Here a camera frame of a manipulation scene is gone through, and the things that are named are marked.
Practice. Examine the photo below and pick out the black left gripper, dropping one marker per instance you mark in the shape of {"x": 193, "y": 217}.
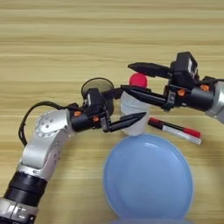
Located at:
{"x": 84, "y": 121}

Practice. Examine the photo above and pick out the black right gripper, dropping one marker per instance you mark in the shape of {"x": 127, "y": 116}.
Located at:
{"x": 198, "y": 97}

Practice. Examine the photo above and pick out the clear bottle with red cap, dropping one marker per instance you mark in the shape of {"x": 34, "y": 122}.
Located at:
{"x": 131, "y": 108}

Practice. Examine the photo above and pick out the black mesh cup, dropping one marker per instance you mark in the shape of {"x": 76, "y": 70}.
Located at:
{"x": 97, "y": 84}

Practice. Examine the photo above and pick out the white marker with black cap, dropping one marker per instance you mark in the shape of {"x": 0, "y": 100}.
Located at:
{"x": 180, "y": 134}

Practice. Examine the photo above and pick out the black pen with red ends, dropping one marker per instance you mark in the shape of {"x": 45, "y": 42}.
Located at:
{"x": 192, "y": 132}

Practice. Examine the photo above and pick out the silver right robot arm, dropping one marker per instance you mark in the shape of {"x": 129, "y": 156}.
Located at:
{"x": 218, "y": 99}

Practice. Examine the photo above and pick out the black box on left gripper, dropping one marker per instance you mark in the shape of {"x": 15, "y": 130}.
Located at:
{"x": 93, "y": 102}

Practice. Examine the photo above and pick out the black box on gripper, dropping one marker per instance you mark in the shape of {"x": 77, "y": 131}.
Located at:
{"x": 183, "y": 70}
{"x": 93, "y": 102}

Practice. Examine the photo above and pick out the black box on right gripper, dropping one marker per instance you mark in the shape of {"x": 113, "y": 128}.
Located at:
{"x": 183, "y": 70}

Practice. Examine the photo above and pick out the blue round plate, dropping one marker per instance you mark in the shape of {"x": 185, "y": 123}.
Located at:
{"x": 145, "y": 180}

